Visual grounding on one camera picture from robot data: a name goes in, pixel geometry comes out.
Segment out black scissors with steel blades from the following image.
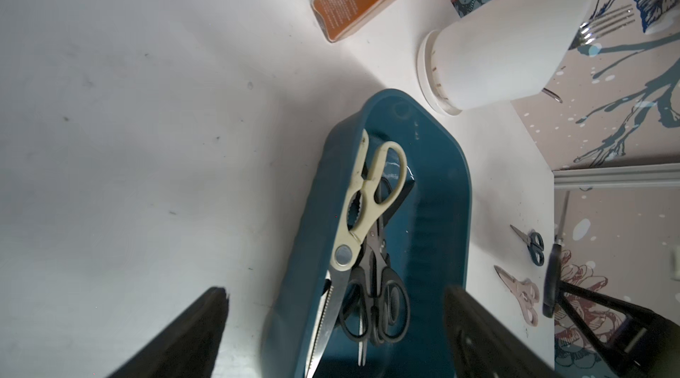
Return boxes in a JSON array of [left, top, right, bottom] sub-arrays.
[[542, 190, 570, 319]]

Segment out cream handled scissors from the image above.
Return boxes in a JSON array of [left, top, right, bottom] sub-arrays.
[[303, 131, 410, 377]]

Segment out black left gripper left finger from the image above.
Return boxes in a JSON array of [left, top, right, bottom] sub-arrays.
[[111, 287, 230, 377]]

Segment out fork in holder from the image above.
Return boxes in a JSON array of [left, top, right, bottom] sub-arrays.
[[568, 4, 635, 50]]

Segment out small black scissors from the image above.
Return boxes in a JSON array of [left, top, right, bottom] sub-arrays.
[[358, 219, 411, 367]]

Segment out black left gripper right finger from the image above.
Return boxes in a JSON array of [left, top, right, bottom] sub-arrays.
[[444, 286, 558, 377]]

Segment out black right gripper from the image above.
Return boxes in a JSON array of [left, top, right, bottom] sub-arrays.
[[555, 281, 679, 378]]

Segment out white utensil holder cup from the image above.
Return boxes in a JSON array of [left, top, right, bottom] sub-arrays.
[[416, 0, 591, 116]]

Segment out blue handled scissors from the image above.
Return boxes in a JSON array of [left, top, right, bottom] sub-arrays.
[[510, 225, 545, 266]]

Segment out pink handled scissors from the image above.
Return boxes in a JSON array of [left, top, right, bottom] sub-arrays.
[[494, 266, 540, 327]]

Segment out teal storage box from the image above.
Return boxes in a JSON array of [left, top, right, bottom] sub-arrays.
[[260, 89, 471, 377]]

